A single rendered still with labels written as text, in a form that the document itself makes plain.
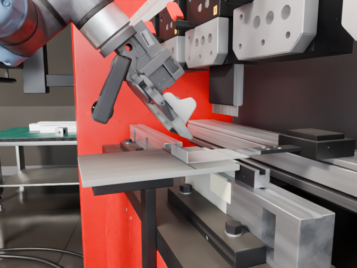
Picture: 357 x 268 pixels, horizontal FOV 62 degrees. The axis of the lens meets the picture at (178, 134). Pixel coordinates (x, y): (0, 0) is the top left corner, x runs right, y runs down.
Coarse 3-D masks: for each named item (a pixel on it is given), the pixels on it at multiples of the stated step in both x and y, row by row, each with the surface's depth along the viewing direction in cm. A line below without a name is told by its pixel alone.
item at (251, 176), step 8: (240, 160) 56; (240, 168) 52; (248, 168) 50; (256, 168) 51; (264, 168) 50; (240, 176) 52; (248, 176) 50; (256, 176) 49; (264, 176) 49; (248, 184) 50; (256, 184) 49; (264, 184) 49
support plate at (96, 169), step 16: (80, 160) 55; (96, 160) 55; (112, 160) 55; (128, 160) 55; (144, 160) 55; (160, 160) 55; (176, 160) 55; (224, 160) 55; (96, 176) 45; (112, 176) 45; (128, 176) 45; (144, 176) 46; (160, 176) 47; (176, 176) 48
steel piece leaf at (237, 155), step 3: (219, 150) 63; (222, 150) 63; (225, 150) 63; (228, 150) 63; (231, 150) 63; (225, 153) 60; (228, 153) 60; (231, 153) 60; (234, 153) 60; (237, 153) 60; (240, 153) 60; (234, 156) 57; (237, 156) 57; (240, 156) 57; (243, 156) 57; (246, 156) 57
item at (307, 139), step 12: (288, 132) 70; (300, 132) 66; (312, 132) 66; (324, 132) 66; (336, 132) 66; (288, 144) 68; (300, 144) 65; (312, 144) 62; (324, 144) 61; (336, 144) 63; (348, 144) 64; (312, 156) 62; (324, 156) 62; (336, 156) 63; (348, 156) 64
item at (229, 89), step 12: (216, 72) 60; (228, 72) 55; (240, 72) 54; (216, 84) 60; (228, 84) 55; (240, 84) 54; (216, 96) 60; (228, 96) 56; (240, 96) 55; (216, 108) 62; (228, 108) 58
